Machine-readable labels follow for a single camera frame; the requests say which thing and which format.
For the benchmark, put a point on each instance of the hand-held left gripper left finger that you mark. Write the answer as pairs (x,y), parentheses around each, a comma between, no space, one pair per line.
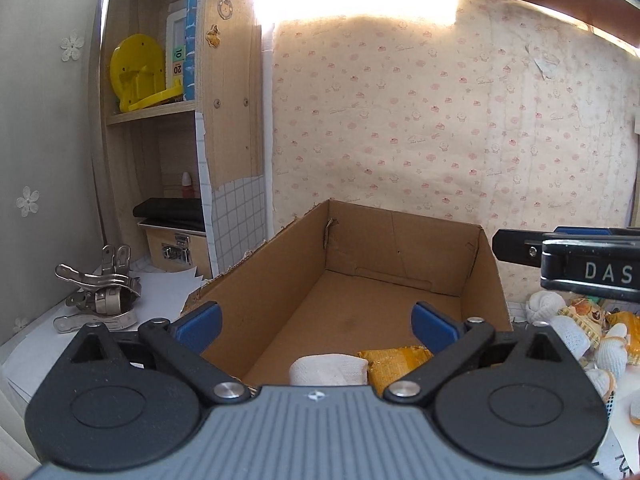
(202,325)

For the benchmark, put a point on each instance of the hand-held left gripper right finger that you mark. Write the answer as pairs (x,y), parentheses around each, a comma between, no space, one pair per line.
(432,327)

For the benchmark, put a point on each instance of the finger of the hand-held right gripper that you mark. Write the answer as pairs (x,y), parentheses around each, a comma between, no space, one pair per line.
(512,246)
(582,231)

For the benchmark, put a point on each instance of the cream yellow snack packet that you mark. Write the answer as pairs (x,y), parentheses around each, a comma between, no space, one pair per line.
(590,315)

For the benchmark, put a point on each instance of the brown cardboard box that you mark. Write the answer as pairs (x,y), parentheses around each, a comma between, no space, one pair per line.
(390,245)

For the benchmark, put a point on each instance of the white grid desktop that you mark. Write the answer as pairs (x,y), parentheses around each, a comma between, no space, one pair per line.
(517,310)

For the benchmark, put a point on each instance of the white paper sheet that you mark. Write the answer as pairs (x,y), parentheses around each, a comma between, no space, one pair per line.
(35,355)
(165,295)

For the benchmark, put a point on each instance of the wooden box with metal latch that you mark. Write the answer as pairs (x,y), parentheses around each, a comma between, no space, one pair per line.
(195,252)

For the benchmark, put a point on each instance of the large metal spring clip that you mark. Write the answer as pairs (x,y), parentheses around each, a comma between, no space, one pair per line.
(102,300)

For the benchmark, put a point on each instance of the white grid adhesive sheet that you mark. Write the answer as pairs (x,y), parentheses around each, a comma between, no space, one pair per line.
(237,220)

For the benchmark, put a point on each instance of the black pouch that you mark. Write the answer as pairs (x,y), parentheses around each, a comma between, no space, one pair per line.
(165,210)

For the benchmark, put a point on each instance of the small red capped bottle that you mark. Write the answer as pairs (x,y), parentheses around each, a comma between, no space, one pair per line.
(187,187)

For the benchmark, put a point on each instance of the wooden shelf unit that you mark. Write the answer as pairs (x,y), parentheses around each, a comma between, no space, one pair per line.
(230,85)

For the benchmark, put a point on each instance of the yellow plastic holder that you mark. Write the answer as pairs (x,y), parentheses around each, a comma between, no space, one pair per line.
(132,67)

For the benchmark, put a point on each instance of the orange cartoon sticker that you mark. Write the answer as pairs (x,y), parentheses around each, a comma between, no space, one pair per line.
(214,36)

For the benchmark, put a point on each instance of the white framed calendar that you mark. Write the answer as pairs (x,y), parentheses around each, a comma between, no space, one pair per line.
(175,30)

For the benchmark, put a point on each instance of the blue patterned box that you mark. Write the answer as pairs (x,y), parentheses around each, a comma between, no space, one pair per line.
(192,25)

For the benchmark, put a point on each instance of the round bear sticker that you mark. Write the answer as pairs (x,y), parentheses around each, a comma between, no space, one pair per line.
(226,8)

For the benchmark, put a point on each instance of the white flower wall sticker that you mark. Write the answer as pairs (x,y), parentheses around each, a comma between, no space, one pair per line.
(74,45)
(20,322)
(27,200)

